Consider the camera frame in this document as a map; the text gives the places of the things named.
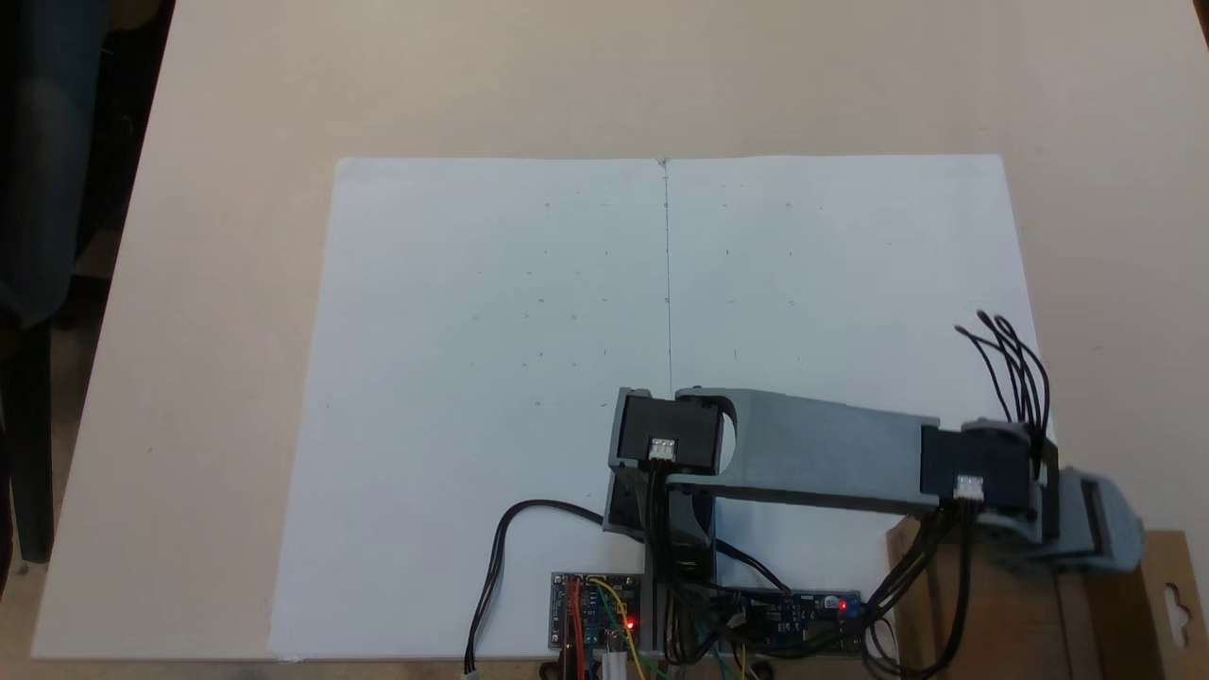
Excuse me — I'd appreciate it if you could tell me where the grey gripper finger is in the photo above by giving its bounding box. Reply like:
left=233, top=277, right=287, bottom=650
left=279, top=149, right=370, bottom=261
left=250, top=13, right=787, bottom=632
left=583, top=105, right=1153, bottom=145
left=1084, top=475, right=1149, bottom=578

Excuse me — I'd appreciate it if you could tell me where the black cable with white plug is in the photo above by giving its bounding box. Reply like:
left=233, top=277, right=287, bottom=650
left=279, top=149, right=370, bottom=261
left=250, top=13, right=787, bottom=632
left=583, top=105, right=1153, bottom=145
left=462, top=500, right=610, bottom=678

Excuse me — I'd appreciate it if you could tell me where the brown cardboard box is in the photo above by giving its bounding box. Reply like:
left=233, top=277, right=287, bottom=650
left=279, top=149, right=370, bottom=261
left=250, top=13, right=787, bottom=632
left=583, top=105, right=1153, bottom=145
left=885, top=515, right=1209, bottom=680

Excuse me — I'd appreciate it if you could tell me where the blue circuit board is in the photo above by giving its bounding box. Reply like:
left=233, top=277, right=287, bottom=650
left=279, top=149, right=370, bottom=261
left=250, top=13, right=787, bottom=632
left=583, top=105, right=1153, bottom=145
left=727, top=589, right=866, bottom=656

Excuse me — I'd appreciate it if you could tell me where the black servo cable bundle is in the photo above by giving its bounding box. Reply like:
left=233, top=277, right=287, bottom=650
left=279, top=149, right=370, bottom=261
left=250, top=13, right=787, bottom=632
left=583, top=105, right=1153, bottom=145
left=861, top=499, right=985, bottom=680

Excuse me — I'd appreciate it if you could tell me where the thin black servo cable loop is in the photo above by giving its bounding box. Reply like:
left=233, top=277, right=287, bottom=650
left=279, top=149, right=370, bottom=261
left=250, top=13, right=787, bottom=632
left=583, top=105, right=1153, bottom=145
left=953, top=309, right=1053, bottom=478

